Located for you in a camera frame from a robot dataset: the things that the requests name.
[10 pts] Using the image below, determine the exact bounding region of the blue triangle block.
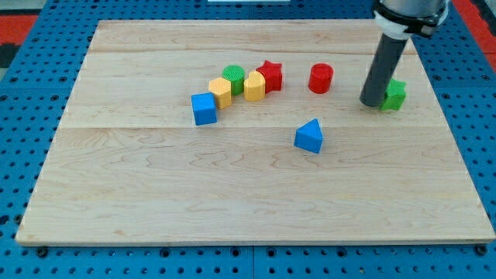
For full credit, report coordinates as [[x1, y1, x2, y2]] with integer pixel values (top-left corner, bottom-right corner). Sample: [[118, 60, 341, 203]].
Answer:
[[294, 119, 323, 153]]

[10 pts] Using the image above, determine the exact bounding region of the red star block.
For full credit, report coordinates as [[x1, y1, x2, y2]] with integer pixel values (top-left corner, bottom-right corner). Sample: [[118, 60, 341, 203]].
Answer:
[[256, 60, 283, 94]]

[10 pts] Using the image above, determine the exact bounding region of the green star block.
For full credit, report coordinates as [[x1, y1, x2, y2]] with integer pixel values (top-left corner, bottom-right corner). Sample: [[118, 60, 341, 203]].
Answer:
[[380, 78, 406, 111]]

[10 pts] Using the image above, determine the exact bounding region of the light wooden board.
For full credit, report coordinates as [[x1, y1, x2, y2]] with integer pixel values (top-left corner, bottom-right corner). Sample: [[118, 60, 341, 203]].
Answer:
[[16, 20, 495, 246]]

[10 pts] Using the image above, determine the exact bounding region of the yellow heart block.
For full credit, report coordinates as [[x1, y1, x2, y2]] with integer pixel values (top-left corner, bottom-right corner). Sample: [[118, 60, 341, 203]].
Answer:
[[243, 71, 266, 102]]

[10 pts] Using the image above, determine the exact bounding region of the blue cube block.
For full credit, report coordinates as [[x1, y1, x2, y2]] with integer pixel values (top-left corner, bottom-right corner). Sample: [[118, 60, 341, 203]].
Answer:
[[191, 92, 217, 126]]

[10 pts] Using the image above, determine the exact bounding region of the yellow hexagon block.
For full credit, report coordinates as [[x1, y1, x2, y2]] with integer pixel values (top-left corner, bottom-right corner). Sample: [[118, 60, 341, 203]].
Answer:
[[208, 77, 232, 109]]

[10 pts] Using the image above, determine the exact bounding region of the green cylinder block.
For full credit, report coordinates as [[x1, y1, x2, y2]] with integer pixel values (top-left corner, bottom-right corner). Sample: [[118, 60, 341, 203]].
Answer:
[[222, 64, 245, 95]]

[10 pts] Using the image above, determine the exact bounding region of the red cylinder block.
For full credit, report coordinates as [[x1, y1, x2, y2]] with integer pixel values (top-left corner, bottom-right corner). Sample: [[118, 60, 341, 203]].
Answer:
[[308, 63, 334, 94]]

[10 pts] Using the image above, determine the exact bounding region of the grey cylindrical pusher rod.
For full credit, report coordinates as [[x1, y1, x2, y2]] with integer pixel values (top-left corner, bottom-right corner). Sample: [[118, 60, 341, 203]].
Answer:
[[360, 34, 407, 107]]

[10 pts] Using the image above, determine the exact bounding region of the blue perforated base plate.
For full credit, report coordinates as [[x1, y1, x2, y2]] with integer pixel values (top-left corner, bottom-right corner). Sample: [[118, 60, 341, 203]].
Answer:
[[1, 1, 495, 278]]

